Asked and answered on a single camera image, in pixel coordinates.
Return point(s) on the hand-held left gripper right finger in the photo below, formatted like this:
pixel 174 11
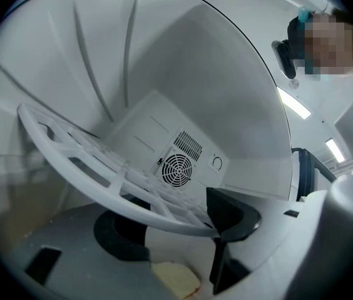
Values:
pixel 242 217

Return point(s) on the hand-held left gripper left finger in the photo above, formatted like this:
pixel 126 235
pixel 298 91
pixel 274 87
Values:
pixel 70 261

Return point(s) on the white wire rack shelf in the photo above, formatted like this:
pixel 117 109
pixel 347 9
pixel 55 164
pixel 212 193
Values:
pixel 170 223

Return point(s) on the white mini fridge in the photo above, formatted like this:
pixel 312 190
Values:
pixel 195 73

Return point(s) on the yellow sandwich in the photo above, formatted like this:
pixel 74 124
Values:
pixel 176 278

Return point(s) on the short ceiling light panel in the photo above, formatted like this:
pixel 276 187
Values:
pixel 335 150

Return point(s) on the long ceiling light panel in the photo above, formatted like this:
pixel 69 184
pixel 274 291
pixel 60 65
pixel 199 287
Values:
pixel 293 103

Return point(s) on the person's head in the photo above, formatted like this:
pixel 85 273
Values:
pixel 333 45

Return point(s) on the head-worn camera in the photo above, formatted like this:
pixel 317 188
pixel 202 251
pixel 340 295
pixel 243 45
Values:
pixel 286 61

